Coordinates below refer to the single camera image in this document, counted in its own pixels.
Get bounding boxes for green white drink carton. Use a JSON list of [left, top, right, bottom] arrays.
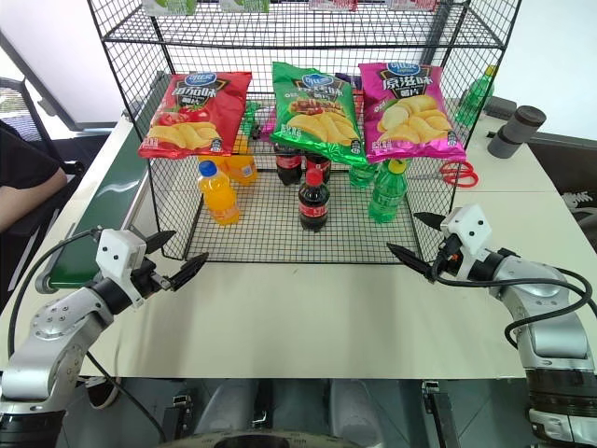
[[219, 0, 271, 14]]

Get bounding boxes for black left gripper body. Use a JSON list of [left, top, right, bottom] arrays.
[[131, 259, 172, 301]]

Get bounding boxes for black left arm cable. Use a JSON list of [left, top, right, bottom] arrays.
[[6, 225, 104, 371]]

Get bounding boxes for black cable under table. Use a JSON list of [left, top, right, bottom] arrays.
[[85, 352, 168, 443]]

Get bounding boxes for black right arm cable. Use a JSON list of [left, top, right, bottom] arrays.
[[431, 251, 589, 349]]

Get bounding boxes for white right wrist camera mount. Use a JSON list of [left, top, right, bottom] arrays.
[[440, 203, 493, 281]]

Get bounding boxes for black white sneaker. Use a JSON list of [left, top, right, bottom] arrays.
[[87, 376, 121, 411]]

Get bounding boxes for dark round base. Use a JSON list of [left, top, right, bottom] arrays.
[[174, 429, 377, 448]]

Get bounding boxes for pink snack packet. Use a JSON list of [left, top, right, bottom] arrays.
[[260, 107, 282, 137]]

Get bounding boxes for black mat white print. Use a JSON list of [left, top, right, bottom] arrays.
[[525, 129, 597, 256]]

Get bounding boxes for black office chair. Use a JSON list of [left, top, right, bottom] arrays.
[[0, 76, 94, 197]]

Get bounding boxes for grey cylindrical container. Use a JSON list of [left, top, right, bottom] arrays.
[[486, 105, 547, 161]]

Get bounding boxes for black box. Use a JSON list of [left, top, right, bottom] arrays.
[[484, 95, 520, 119]]

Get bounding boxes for red handled scissors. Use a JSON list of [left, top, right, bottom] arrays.
[[412, 160, 479, 189]]

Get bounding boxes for purple snack packet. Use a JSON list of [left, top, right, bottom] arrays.
[[334, 71, 366, 96]]

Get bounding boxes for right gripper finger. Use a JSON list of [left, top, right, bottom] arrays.
[[413, 211, 451, 233], [386, 242, 437, 284]]

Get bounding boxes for red potato chips bag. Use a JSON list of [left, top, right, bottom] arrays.
[[137, 70, 254, 161]]

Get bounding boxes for black wire mesh rack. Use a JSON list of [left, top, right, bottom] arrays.
[[86, 0, 523, 266]]

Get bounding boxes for orange soda bottle blue cap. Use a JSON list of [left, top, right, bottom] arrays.
[[196, 160, 242, 228]]

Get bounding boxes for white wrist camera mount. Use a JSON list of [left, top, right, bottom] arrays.
[[95, 227, 149, 310], [440, 203, 493, 281]]

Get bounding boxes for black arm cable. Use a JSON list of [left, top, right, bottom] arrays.
[[6, 225, 104, 371], [431, 251, 589, 349]]

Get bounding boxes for pink white drink carton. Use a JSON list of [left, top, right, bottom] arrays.
[[386, 0, 440, 12]]

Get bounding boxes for green conveyor belt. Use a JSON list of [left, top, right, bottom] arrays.
[[35, 69, 176, 296]]

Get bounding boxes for person black shirt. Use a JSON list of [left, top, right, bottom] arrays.
[[0, 121, 69, 193]]

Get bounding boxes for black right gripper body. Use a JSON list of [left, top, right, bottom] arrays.
[[432, 234, 467, 280]]

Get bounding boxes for black metal bracket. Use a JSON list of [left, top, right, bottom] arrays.
[[421, 379, 464, 448]]

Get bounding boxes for magenta potato chips bag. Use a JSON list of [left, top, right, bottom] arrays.
[[357, 62, 468, 165]]

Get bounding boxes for green soda bottle yellow cap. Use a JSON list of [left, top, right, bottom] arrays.
[[368, 159, 410, 225]]

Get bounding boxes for cola bottle red cap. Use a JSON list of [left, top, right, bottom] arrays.
[[297, 168, 332, 233]]

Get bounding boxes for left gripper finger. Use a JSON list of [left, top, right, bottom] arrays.
[[167, 252, 210, 292], [143, 230, 177, 257]]

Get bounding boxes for green snack packet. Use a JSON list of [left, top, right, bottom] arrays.
[[241, 99, 275, 142]]

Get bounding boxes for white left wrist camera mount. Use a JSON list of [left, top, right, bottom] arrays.
[[95, 227, 149, 310]]

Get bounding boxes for green potato chips bag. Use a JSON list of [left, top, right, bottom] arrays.
[[269, 61, 370, 167]]

